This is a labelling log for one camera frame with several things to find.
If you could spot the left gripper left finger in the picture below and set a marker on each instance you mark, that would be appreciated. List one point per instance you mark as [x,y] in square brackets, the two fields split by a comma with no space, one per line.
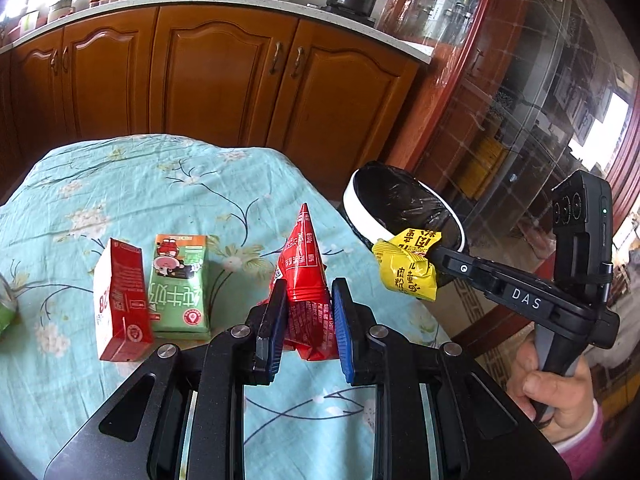
[270,323]

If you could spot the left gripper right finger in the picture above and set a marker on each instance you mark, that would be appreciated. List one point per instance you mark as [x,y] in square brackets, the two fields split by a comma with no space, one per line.
[352,322]

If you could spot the red snack bag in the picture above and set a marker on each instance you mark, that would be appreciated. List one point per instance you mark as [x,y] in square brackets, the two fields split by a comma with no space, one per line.
[310,331]

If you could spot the yellow snack wrapper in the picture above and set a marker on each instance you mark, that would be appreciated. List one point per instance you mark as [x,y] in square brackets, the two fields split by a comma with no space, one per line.
[403,264]

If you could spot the right hand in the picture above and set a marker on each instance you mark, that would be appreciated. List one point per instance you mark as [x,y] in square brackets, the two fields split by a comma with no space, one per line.
[571,397]

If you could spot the green milk carton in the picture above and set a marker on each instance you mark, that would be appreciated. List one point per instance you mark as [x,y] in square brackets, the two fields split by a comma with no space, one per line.
[177,287]

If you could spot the white bin with black bag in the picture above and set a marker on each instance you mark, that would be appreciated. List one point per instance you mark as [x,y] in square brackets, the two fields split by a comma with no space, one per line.
[381,201]

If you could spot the red milk carton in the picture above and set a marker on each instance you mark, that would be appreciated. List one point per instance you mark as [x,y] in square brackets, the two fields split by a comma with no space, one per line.
[121,309]

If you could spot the wooden lower cabinets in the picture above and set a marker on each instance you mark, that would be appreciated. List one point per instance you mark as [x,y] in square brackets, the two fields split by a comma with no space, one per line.
[326,93]

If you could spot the glass door cabinet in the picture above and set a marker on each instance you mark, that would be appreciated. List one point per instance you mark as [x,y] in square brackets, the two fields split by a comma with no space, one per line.
[518,95]

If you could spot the green crumpled wrapper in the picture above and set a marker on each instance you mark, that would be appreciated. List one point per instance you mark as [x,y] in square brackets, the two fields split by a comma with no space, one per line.
[8,305]

